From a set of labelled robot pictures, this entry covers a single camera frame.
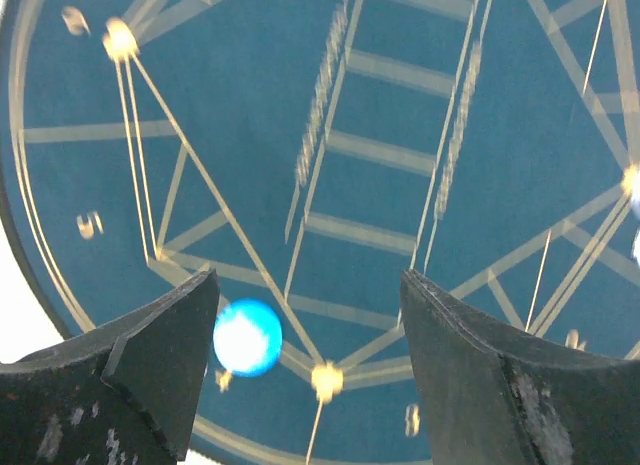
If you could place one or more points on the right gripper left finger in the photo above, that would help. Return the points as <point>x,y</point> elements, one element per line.
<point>125,392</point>

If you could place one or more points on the blue small blind button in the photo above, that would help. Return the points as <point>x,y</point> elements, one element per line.
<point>247,338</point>

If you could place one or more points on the round blue poker mat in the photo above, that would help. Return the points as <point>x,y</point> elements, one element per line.
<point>309,152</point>

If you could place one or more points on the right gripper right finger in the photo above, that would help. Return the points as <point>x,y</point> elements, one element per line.
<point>493,394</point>

